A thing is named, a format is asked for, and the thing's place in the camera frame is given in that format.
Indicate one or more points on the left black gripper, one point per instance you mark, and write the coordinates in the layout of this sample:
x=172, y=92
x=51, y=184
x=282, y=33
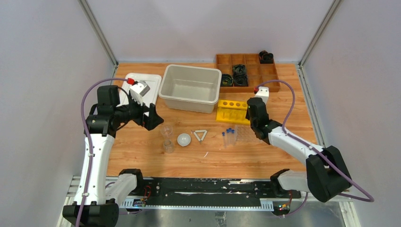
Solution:
x=143, y=113

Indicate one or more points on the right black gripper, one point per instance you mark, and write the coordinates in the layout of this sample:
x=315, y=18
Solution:
x=248, y=115

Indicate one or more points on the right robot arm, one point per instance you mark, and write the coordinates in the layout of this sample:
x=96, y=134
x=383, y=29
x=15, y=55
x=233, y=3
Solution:
x=326, y=174

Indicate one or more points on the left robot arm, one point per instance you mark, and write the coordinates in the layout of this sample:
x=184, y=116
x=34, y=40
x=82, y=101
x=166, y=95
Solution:
x=94, y=204

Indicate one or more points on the yellow test tube rack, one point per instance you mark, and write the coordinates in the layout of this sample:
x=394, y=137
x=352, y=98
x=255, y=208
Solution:
x=229, y=111

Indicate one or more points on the clear plastic tube rack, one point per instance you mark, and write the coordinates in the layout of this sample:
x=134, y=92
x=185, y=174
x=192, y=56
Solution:
x=246, y=135

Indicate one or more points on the blue capped tube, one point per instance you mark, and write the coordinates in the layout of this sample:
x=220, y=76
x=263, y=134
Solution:
x=231, y=133
x=228, y=131
x=225, y=139
x=233, y=136

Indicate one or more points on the white plastic lid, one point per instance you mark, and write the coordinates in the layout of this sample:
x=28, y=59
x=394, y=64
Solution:
x=154, y=82

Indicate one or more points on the small glass flask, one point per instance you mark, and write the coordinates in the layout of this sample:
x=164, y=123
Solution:
x=168, y=146

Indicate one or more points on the wooden compartment tray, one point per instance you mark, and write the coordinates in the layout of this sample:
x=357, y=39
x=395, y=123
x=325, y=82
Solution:
x=242, y=72

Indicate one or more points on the white evaporating dish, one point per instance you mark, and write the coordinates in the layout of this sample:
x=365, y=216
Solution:
x=184, y=139

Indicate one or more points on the beige plastic bin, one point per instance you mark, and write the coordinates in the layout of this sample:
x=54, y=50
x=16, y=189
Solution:
x=190, y=88

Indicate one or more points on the white clay triangle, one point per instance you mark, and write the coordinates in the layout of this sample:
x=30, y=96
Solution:
x=200, y=135

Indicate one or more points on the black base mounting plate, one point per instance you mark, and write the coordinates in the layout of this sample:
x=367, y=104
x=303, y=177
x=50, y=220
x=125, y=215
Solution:
x=207, y=194

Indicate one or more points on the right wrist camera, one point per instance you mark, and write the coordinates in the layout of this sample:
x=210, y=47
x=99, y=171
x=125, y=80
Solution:
x=263, y=93

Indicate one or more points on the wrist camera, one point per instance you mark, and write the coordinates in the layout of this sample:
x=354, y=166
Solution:
x=138, y=90
x=263, y=93

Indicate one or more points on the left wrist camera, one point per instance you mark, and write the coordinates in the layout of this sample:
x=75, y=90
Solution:
x=138, y=90

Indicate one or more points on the black strap coil corner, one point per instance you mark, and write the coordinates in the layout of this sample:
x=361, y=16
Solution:
x=266, y=57

